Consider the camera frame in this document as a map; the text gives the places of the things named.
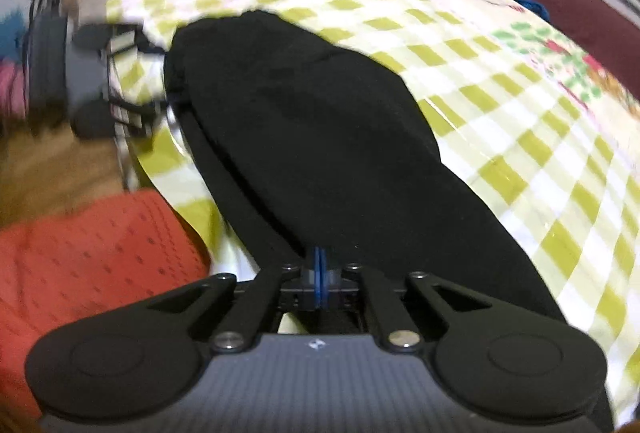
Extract black pants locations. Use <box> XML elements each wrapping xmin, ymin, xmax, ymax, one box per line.
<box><xmin>164</xmin><ymin>11</ymin><xmax>562</xmax><ymax>319</ymax></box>

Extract blue cloth on bench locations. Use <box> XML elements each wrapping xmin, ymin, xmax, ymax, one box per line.
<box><xmin>514</xmin><ymin>0</ymin><xmax>550</xmax><ymax>22</ymax></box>

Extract orange dotted garment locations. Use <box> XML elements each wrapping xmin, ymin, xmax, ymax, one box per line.
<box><xmin>1</xmin><ymin>190</ymin><xmax>210</xmax><ymax>418</ymax></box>

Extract green checkered floral bedsheet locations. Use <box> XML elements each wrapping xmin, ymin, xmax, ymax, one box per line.
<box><xmin>104</xmin><ymin>0</ymin><xmax>639</xmax><ymax>423</ymax></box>

